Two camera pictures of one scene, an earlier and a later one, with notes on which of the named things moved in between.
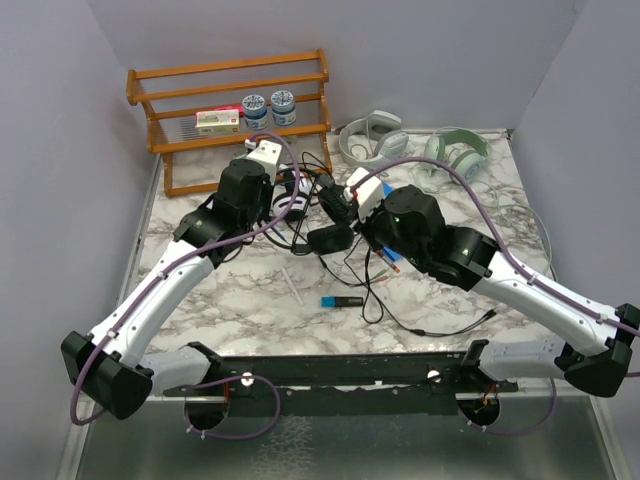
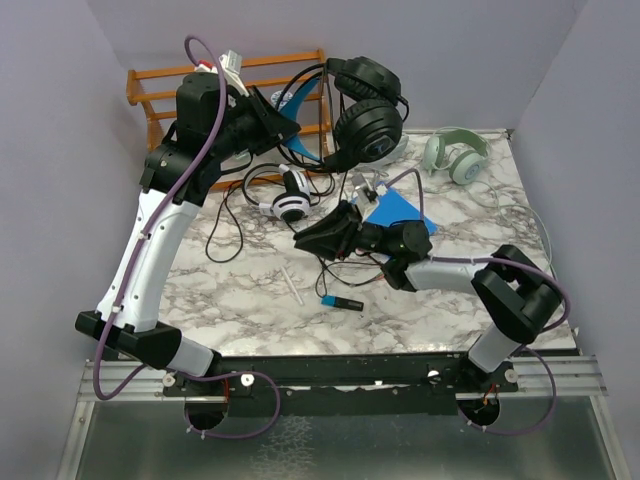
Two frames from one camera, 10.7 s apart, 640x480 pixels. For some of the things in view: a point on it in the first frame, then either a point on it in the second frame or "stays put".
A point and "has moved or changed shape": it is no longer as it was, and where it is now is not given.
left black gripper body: (260, 212) → (246, 126)
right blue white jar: (283, 108) stays put
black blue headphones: (335, 233) has moved or changed shape
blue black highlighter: (341, 301) stays put
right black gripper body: (383, 233) → (372, 238)
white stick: (292, 286) stays put
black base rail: (369, 384) stays put
